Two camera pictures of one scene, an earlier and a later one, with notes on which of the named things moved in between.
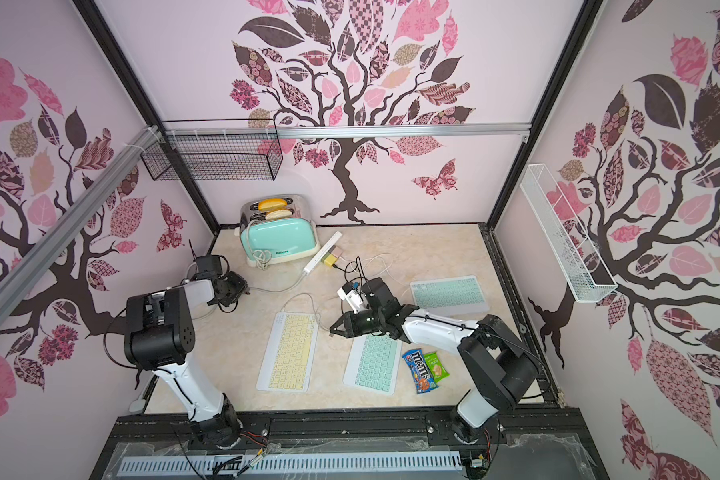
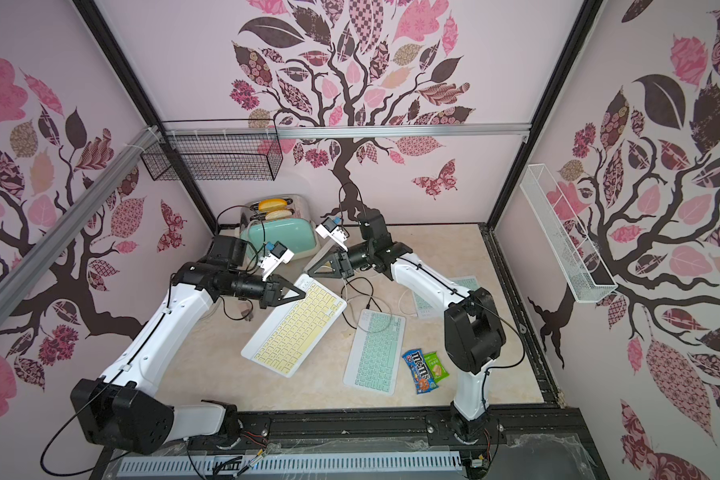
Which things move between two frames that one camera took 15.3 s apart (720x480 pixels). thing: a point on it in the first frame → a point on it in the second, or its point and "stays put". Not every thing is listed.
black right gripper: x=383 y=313 → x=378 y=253
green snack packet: x=436 y=367 stays put
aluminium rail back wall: x=437 y=130 stays put
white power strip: x=322 y=252 stays put
